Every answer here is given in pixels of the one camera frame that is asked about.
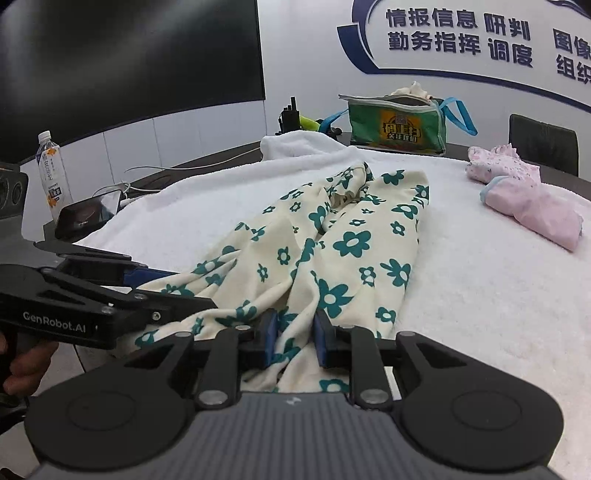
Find black smartphone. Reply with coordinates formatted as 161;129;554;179
55;187;125;241

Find green bag with blue straps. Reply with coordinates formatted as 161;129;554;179
321;92;478;155

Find frilly pastel floral garment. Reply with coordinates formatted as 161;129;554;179
465;144;541;183

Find cream cloth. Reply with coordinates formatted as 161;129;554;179
388;80;437;100

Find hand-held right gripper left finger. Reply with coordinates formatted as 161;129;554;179
117;308;279;409

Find clear drink bottle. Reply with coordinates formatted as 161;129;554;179
36;130;72;222

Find white charger cable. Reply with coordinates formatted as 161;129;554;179
119;182;162;204

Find cream teal flower pants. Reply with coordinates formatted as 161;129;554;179
134;161;430;395

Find black walkie-talkie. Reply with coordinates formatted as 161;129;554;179
276;96;301;136

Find white terry towel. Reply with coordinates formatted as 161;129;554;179
74;130;591;480

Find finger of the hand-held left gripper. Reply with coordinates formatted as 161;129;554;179
34;240;181;288
28;267;219;330

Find person's left hand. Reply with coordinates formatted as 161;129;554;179
0;342;59;396

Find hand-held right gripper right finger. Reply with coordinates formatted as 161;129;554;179
313;309;476;409

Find pink dotted garment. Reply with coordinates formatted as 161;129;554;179
480;175;583;252

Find black office chair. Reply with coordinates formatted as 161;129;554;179
508;114;579;177

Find black wall screen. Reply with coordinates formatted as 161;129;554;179
0;0;267;164

